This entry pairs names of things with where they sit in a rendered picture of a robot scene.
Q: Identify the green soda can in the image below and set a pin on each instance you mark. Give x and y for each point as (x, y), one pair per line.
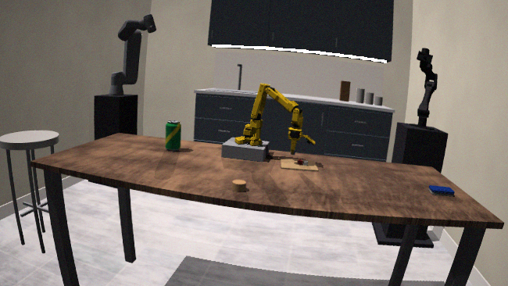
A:
(173, 135)

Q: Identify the tan short cylinder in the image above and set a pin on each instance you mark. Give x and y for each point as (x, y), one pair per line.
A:
(238, 185)

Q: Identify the tan flat mat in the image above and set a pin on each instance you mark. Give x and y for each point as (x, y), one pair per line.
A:
(292, 164)

